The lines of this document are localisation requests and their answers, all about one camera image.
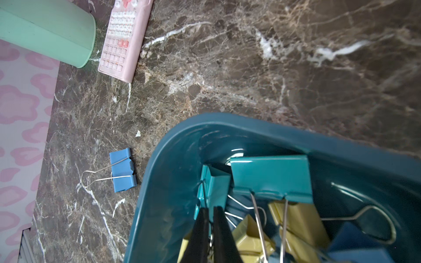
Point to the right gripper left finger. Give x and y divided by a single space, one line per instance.
198 246

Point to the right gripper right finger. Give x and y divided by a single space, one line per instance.
225 249

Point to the blue binder clip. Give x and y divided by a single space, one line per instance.
122 172

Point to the teal plastic storage box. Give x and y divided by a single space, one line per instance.
345 177

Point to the large teal binder clip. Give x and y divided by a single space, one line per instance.
273 177

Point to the pink calculator on table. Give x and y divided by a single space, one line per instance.
124 38

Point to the mint green pen cup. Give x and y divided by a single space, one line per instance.
57 29

